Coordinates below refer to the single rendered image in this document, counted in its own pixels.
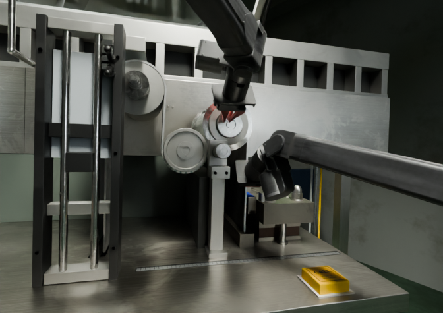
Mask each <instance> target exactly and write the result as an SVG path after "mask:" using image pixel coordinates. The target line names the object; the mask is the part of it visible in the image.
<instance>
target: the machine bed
mask: <svg viewBox="0 0 443 313"><path fill-rule="evenodd" d="M90 233H91V219H74V220H68V255H67V264H80V263H90V258H88V257H89V255H90ZM32 235H33V221H22V222H4V223H0V313H399V312H407V311H409V293H408V292H407V291H405V290H404V289H402V288H401V287H399V286H397V285H396V284H394V283H392V282H391V281H389V280H387V279H386V278H384V277H382V276H381V275H379V274H377V273H376V272H374V271H372V270H371V269H369V268H367V267H366V266H364V265H362V264H361V263H359V262H358V261H356V260H354V259H352V258H351V257H349V256H348V255H346V254H344V253H343V252H341V251H340V250H338V249H336V248H334V247H333V246H331V245H330V244H328V243H326V242H325V241H323V240H322V239H319V238H318V237H316V236H315V235H313V234H312V233H309V232H308V231H307V230H305V229H303V228H302V227H300V226H299V235H300V239H296V240H287V241H288V244H287V245H280V244H278V243H277V242H276V241H266V242H258V241H257V240H256V239H255V238H254V247H250V248H239V247H238V245H237V244H236V242H235V241H234V240H233V239H232V238H231V236H230V235H229V233H228V232H227V231H226V230H225V228H223V246H224V248H225V249H226V251H227V257H226V258H209V257H208V255H207V253H206V251H205V248H199V249H197V247H196V243H195V241H194V238H193V235H192V233H191V229H190V227H189V224H188V221H187V219H186V216H185V215H177V216H159V217H126V218H122V230H121V270H120V272H119V277H118V280H111V281H109V279H101V280H93V281H79V282H71V283H57V284H49V285H42V287H32ZM331 251H338V252H339V253H341V254H338V255H329V256H315V257H306V258H292V259H283V260H268V261H260V262H245V263H237V264H222V265H214V266H199V267H191V268H176V269H168V270H153V271H138V272H135V269H136V268H137V267H145V266H161V265H170V264H186V263H194V262H209V261H218V260H234V259H242V258H258V257H267V256H282V255H291V254H306V253H315V252H331ZM51 265H52V266H54V265H59V220H57V221H52V255H51ZM317 266H330V267H331V268H333V269H334V270H336V271H337V272H338V273H339V274H341V275H342V276H344V277H345V278H346V279H348V280H349V288H350V289H351V290H352V291H353V292H355V294H350V295H341V296H335V297H326V298H320V299H319V298H318V297H317V296H316V295H315V294H314V293H313V292H312V291H311V290H310V289H309V288H308V287H307V286H306V285H305V284H304V283H303V282H302V281H301V280H300V279H299V278H298V277H297V276H298V275H301V274H302V268H310V267H317Z"/></svg>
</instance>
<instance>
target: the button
mask: <svg viewBox="0 0 443 313"><path fill-rule="evenodd" d="M301 277H302V278H303V279H304V280H305V281H306V282H307V283H308V284H309V285H310V286H311V287H312V288H313V289H314V290H315V291H316V292H317V293H318V294H319V295H325V294H330V293H340V292H346V291H349V280H348V279H346V278H345V277H344V276H342V275H341V274H339V273H338V272H337V271H336V270H334V269H333V268H331V267H330V266H317V267H310V268H302V274H301Z"/></svg>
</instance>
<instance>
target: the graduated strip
mask: <svg viewBox="0 0 443 313"><path fill-rule="evenodd" d="M338 254H341V253H339V252H338V251H331V252H315V253H306V254H291V255H282V256H267V257H258V258H242V259H234V260H218V261H209V262H194V263H186V264H170V265H161V266H145V267H137V268H136V269H135V272H138V271H153V270H168V269H176V268H191V267H199V266H214V265H222V264H237V263H245V262H260V261H268V260H283V259H292V258H306V257H315V256H329V255H338Z"/></svg>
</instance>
